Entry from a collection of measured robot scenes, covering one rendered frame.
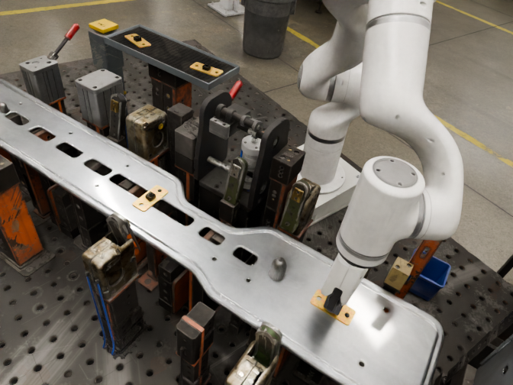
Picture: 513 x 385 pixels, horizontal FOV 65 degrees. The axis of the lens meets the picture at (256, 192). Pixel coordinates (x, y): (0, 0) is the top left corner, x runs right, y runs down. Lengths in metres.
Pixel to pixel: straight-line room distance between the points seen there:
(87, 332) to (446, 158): 0.89
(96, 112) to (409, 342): 0.92
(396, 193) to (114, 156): 0.74
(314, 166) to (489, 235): 1.70
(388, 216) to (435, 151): 0.12
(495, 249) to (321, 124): 1.75
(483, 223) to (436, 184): 2.24
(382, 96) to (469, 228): 2.22
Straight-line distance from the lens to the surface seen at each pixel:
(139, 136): 1.08
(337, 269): 0.67
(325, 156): 1.27
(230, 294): 0.80
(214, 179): 1.06
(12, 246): 1.21
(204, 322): 0.78
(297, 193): 0.88
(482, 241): 2.74
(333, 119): 1.20
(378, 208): 0.56
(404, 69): 0.61
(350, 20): 0.89
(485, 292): 1.44
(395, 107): 0.59
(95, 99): 1.15
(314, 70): 1.09
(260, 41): 3.89
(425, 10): 0.65
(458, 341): 1.29
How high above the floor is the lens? 1.67
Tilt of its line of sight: 43 degrees down
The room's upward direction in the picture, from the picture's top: 9 degrees clockwise
